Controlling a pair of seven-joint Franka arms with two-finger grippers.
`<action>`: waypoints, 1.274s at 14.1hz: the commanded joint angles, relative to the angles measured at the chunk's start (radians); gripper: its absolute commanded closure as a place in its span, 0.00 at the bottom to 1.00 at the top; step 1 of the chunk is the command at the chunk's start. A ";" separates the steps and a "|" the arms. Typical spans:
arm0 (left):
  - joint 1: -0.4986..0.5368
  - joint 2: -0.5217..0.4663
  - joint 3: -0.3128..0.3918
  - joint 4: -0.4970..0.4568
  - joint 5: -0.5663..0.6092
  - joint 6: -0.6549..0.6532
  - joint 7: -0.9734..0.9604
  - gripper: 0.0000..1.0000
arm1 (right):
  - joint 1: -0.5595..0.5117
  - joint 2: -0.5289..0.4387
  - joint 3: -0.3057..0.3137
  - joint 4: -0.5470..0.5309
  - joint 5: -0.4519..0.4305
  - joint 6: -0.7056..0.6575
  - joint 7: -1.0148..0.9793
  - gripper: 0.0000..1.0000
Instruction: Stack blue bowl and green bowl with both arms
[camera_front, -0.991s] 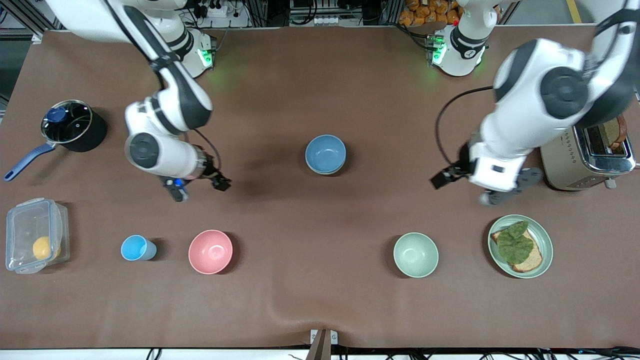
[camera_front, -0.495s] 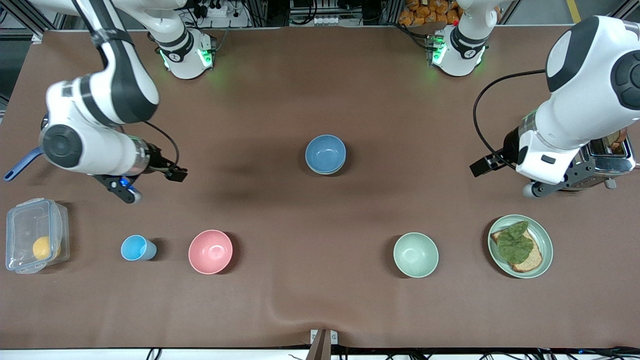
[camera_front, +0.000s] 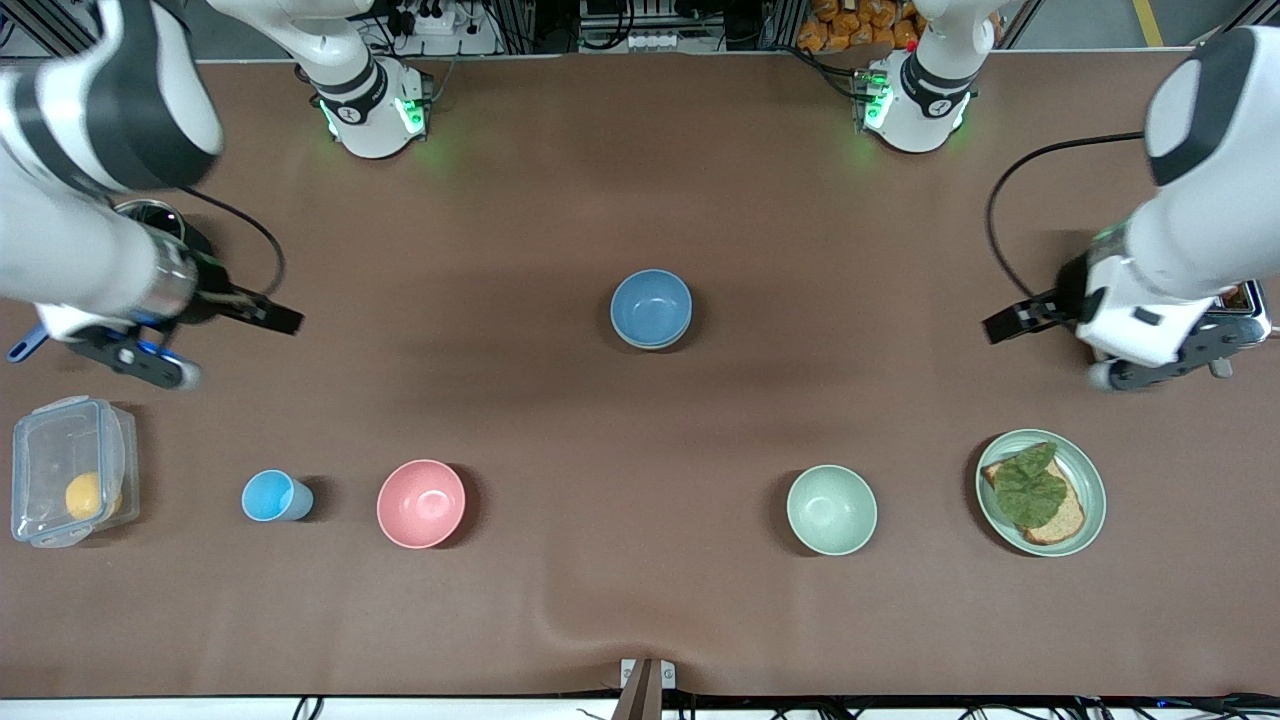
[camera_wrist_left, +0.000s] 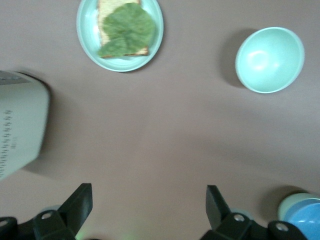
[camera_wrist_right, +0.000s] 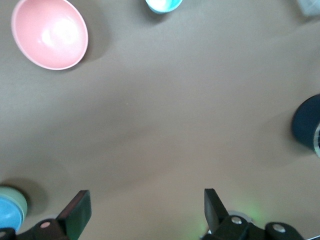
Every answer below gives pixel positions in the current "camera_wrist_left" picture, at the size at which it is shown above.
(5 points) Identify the cream toaster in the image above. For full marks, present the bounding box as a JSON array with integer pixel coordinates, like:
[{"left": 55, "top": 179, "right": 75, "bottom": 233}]
[{"left": 0, "top": 70, "right": 51, "bottom": 182}]

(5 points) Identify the green lettuce leaf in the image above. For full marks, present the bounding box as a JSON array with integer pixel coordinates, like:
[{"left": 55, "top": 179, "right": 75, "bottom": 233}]
[{"left": 96, "top": 2, "right": 157, "bottom": 59}]

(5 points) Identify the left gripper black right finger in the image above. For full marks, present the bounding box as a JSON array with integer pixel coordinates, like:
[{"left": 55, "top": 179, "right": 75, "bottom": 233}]
[{"left": 201, "top": 184, "right": 305, "bottom": 240}]

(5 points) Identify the bread slice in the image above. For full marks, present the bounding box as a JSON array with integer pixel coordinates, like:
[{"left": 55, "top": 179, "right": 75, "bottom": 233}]
[{"left": 96, "top": 0, "right": 151, "bottom": 59}]

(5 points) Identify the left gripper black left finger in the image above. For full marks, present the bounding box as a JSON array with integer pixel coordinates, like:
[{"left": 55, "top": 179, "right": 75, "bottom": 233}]
[{"left": 0, "top": 183, "right": 94, "bottom": 240}]

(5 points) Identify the light green bowl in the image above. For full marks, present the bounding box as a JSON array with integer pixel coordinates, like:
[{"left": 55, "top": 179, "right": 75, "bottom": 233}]
[
  {"left": 278, "top": 192, "right": 320, "bottom": 224},
  {"left": 234, "top": 26, "right": 306, "bottom": 95}
]

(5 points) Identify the blue bowl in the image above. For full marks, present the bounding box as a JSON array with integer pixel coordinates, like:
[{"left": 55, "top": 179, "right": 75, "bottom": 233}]
[{"left": 286, "top": 198, "right": 320, "bottom": 240}]

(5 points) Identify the light green plate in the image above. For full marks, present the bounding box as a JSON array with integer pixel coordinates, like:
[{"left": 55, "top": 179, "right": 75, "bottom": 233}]
[{"left": 76, "top": 0, "right": 165, "bottom": 73}]

